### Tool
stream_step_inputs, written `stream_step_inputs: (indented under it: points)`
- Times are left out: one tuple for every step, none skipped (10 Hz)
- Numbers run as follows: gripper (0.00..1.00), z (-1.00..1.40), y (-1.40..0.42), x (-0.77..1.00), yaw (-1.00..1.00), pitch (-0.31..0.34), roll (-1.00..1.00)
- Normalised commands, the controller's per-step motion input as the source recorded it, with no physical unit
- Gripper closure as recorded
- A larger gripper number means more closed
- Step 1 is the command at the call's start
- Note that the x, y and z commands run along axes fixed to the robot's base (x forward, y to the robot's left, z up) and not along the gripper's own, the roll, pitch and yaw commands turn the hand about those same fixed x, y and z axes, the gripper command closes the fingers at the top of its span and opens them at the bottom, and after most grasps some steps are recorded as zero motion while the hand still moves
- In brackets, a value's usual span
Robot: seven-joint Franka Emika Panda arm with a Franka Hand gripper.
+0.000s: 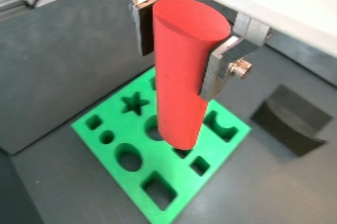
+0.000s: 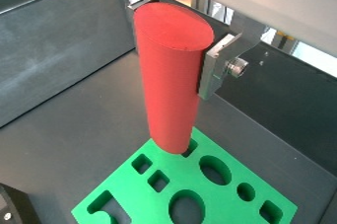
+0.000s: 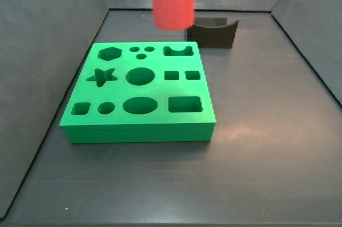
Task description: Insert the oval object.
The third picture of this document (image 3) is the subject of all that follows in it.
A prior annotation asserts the green shape sorter block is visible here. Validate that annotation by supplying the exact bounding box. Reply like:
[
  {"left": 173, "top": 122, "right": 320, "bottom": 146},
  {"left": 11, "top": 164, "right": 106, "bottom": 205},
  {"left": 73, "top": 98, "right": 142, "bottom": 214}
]
[{"left": 61, "top": 42, "right": 217, "bottom": 143}]

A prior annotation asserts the black curved cradle block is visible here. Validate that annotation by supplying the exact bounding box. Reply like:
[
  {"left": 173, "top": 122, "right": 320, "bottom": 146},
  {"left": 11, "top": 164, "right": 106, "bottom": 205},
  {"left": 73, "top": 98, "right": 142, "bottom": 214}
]
[{"left": 186, "top": 17, "right": 240, "bottom": 49}]

